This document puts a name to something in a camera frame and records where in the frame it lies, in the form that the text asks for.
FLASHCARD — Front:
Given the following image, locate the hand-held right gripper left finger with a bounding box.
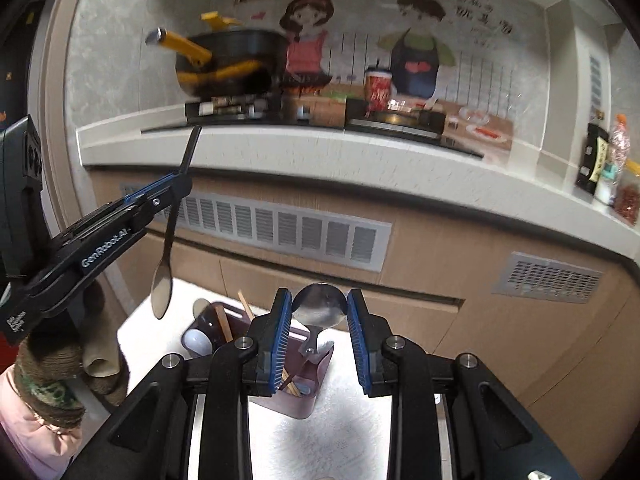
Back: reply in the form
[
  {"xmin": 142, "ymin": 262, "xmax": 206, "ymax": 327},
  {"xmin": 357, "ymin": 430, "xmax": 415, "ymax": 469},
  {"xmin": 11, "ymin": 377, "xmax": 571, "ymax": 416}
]
[{"xmin": 65, "ymin": 287, "xmax": 293, "ymax": 480}]

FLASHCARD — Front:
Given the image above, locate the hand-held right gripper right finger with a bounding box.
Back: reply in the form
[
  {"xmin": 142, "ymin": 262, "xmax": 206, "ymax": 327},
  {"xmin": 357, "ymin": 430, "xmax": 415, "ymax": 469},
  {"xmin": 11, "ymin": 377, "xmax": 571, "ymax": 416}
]
[{"xmin": 346, "ymin": 288, "xmax": 583, "ymax": 480}]

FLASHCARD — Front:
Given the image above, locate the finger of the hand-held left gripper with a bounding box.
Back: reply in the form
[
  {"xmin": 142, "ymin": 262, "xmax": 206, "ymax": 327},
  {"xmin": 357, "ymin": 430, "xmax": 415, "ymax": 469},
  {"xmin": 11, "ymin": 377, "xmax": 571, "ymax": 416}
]
[
  {"xmin": 132, "ymin": 180, "xmax": 194, "ymax": 226},
  {"xmin": 125, "ymin": 170, "xmax": 193, "ymax": 207}
]

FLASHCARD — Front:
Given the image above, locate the wooden chopstick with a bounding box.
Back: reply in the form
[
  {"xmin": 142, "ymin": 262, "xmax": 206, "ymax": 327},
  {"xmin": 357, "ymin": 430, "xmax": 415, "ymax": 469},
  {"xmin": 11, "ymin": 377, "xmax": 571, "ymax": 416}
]
[
  {"xmin": 237, "ymin": 289, "xmax": 256, "ymax": 322},
  {"xmin": 277, "ymin": 367, "xmax": 302, "ymax": 396}
]

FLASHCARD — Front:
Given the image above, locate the metal spoon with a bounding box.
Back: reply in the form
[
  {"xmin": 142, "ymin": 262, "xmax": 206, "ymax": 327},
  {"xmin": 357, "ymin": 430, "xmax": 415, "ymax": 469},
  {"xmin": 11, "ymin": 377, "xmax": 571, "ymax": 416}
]
[{"xmin": 292, "ymin": 282, "xmax": 347, "ymax": 361}]

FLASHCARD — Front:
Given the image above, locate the wooden spoon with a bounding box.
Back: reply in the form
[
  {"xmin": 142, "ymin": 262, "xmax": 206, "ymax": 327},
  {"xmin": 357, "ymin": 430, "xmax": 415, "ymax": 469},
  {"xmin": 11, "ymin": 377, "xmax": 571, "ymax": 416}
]
[{"xmin": 216, "ymin": 305, "xmax": 234, "ymax": 343}]

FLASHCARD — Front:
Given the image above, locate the purple plastic utensil holder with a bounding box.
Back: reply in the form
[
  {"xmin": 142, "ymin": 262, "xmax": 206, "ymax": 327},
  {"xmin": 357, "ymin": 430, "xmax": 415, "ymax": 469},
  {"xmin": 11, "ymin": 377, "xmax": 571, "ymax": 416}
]
[{"xmin": 182, "ymin": 300, "xmax": 335, "ymax": 420}]

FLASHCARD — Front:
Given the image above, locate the white plastic spoon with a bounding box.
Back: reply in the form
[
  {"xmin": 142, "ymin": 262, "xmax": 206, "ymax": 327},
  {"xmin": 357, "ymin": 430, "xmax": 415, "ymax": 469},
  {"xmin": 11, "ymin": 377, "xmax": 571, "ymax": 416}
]
[{"xmin": 182, "ymin": 329, "xmax": 214, "ymax": 357}]

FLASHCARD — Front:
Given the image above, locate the black-handled grey spoon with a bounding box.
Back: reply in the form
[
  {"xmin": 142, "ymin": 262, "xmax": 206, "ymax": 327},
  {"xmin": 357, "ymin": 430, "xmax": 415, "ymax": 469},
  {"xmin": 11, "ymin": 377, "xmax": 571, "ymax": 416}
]
[{"xmin": 150, "ymin": 125, "xmax": 203, "ymax": 321}]

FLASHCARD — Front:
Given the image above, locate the large white cabinet vent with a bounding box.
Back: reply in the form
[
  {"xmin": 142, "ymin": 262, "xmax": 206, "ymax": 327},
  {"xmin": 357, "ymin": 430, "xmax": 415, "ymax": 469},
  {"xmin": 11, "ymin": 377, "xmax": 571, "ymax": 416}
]
[{"xmin": 120, "ymin": 182, "xmax": 393, "ymax": 273}]

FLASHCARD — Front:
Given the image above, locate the white textured table mat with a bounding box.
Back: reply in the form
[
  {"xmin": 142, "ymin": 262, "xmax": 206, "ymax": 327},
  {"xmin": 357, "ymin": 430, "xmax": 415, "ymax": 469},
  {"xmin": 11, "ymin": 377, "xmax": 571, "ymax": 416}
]
[{"xmin": 117, "ymin": 280, "xmax": 441, "ymax": 480}]

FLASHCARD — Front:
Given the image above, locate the black cooktop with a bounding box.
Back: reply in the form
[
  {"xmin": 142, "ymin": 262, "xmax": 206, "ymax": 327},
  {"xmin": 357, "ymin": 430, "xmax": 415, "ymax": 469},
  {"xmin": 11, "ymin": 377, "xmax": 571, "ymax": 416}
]
[{"xmin": 141, "ymin": 96, "xmax": 485, "ymax": 160}]

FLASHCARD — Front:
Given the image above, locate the small white cabinet vent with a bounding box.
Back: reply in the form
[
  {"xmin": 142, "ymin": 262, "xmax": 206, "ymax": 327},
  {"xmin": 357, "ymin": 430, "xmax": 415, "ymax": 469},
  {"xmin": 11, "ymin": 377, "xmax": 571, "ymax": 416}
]
[{"xmin": 492, "ymin": 252, "xmax": 604, "ymax": 304}]

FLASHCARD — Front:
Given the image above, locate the red paper cup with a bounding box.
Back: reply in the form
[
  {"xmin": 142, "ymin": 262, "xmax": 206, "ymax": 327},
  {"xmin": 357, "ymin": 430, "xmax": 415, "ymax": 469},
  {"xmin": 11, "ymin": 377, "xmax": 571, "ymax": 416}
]
[{"xmin": 365, "ymin": 66, "xmax": 394, "ymax": 112}]

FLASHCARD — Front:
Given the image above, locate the clear bottle orange cap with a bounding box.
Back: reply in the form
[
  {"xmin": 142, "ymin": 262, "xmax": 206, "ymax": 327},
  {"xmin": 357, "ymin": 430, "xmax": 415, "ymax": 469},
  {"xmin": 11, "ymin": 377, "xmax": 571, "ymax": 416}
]
[{"xmin": 595, "ymin": 160, "xmax": 619, "ymax": 206}]

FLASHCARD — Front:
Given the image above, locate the dark bottle with yellow label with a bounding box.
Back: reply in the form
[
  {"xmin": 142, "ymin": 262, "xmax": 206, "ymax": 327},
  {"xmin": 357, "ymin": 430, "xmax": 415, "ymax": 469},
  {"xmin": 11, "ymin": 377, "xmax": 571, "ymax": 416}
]
[{"xmin": 575, "ymin": 122, "xmax": 609, "ymax": 194}]

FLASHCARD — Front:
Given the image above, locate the red spice bag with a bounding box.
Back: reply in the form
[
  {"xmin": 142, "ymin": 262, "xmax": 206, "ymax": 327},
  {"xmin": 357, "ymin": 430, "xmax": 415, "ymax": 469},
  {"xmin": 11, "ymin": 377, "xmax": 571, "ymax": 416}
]
[{"xmin": 612, "ymin": 160, "xmax": 640, "ymax": 227}]

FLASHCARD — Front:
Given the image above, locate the orange-capped bottle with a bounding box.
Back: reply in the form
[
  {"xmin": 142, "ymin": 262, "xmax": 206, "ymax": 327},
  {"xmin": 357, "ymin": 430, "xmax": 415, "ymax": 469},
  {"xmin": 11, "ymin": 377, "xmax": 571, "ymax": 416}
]
[{"xmin": 610, "ymin": 114, "xmax": 632, "ymax": 166}]

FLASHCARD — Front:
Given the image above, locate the black pan with yellow handle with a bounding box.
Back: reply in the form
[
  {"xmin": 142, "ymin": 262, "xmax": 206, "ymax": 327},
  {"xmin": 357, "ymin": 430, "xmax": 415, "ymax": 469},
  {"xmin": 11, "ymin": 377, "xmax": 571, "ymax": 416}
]
[{"xmin": 176, "ymin": 60, "xmax": 281, "ymax": 98}]

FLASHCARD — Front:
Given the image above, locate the black pot with yellow handle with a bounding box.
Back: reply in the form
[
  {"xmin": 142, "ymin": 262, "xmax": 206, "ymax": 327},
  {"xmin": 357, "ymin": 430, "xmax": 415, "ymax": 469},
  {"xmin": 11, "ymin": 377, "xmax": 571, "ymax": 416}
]
[{"xmin": 145, "ymin": 27, "xmax": 290, "ymax": 81}]

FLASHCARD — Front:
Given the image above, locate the cartoon wall poster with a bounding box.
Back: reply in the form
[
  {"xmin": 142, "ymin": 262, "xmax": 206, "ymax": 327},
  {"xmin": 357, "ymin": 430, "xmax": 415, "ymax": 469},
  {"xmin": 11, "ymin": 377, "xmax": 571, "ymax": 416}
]
[{"xmin": 235, "ymin": 0, "xmax": 545, "ymax": 162}]

